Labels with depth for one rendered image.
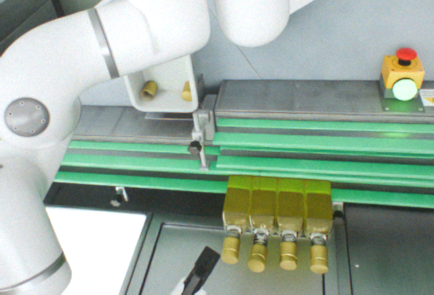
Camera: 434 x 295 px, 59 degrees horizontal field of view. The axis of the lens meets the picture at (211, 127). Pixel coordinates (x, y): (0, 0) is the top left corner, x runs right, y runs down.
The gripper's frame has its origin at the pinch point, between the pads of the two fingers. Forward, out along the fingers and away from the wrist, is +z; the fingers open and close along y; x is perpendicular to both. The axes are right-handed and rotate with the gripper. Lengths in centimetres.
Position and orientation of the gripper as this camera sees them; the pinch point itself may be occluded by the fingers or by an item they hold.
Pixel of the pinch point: (205, 265)
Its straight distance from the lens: 73.2
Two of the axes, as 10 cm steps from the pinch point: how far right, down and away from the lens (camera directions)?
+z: 4.8, -5.7, 6.6
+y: 2.3, -6.4, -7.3
